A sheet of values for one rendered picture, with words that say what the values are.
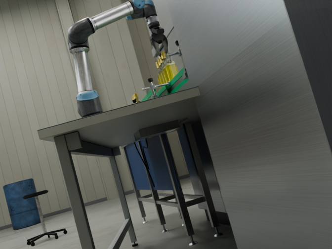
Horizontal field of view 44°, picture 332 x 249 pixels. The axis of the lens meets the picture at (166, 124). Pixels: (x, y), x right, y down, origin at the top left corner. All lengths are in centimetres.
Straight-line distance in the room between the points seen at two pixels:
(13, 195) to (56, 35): 402
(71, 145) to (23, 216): 720
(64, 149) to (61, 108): 855
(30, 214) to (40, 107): 276
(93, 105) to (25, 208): 657
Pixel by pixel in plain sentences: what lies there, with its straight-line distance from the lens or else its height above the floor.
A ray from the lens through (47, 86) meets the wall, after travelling 1024.
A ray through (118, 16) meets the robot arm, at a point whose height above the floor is 140.
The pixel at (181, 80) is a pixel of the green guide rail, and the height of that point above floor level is 92.
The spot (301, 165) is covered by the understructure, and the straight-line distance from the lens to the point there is 102.
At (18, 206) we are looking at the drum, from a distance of 871.
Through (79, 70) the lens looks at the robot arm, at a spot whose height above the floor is 116.
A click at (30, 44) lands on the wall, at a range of 1059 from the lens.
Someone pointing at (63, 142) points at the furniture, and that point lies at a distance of 154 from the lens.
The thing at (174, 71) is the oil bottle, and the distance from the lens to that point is 245.
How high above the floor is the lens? 52
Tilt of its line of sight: 5 degrees up
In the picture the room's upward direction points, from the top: 16 degrees counter-clockwise
